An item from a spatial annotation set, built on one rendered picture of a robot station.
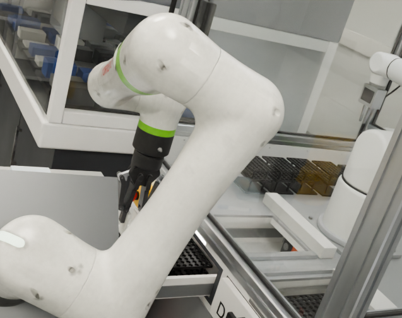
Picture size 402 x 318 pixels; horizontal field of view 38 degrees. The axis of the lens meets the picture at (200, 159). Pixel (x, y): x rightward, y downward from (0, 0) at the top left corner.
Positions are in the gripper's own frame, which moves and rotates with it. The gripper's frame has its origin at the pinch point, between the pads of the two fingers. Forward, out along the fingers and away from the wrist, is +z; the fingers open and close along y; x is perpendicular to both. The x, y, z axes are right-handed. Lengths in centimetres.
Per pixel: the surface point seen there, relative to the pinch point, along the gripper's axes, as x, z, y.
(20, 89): -119, 8, 5
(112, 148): -78, 13, -24
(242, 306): 30.3, 3.6, -18.6
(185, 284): 15.1, 8.7, -12.2
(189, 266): 11.1, 5.9, -14.3
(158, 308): -6.5, 33.8, -21.1
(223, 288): 21.6, 5.1, -18.7
